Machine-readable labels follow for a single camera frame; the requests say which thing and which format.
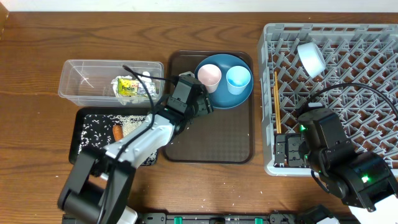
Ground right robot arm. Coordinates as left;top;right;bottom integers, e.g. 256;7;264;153
297;103;397;223

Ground brown serving tray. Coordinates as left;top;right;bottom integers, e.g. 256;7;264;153
164;50;254;164

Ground dark blue plate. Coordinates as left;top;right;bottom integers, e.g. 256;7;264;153
194;54;254;109

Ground light blue cup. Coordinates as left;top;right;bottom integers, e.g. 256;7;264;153
226;66;251;95

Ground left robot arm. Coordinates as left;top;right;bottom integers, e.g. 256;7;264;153
57;75;213;223

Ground pink cup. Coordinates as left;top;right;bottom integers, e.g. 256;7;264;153
197;64;222;93

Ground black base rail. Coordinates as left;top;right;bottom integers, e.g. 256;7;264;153
118;213;359;224

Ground grey dishwasher rack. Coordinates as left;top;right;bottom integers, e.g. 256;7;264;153
257;23;397;177

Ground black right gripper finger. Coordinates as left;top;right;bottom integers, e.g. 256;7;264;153
286;134;303;167
274;134;285;167

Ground light blue bowl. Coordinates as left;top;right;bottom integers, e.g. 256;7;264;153
297;42;326;78

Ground orange sausage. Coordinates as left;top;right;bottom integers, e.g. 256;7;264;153
113;125;124;141

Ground yellow green snack wrapper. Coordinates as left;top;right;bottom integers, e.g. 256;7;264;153
116;78;157;97

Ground clear plastic bin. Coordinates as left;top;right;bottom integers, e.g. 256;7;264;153
58;60;165;108

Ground wooden chopstick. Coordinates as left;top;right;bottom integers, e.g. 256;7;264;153
274;72;281;134
274;84;281;134

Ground black food waste tray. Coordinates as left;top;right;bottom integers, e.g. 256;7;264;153
68;107;149;164

